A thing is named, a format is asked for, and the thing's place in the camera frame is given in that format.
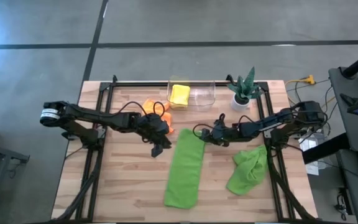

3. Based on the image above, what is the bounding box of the black aluminium table frame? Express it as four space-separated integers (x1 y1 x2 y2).
54 74 320 223

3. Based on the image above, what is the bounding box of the black floor beam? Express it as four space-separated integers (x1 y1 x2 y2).
301 133 351 165

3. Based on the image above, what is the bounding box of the clear plastic bin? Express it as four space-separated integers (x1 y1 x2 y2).
165 80 216 112

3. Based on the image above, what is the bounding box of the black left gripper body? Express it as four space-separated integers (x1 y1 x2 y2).
134 113 171 147

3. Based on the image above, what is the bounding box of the green microfiber towel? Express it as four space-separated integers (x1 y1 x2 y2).
226 144 269 197

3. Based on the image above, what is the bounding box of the green cloth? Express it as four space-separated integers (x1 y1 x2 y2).
163 128 206 210

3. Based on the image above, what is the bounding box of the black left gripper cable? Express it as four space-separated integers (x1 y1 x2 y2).
116 100 168 118

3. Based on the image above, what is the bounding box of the green succulent plant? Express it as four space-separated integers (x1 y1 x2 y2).
226 66 264 105

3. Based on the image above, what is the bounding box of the orange microfiber towel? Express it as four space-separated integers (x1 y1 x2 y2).
142 98 175 135

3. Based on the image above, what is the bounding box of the yellow extension cord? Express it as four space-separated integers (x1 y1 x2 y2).
284 74 317 91

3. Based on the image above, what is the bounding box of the grey side desk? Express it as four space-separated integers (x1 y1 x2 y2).
328 66 358 154

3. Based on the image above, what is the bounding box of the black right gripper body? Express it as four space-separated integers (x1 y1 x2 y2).
208 119 239 147

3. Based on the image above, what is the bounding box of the yellow microfiber towel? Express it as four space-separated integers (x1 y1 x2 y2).
169 84 191 108

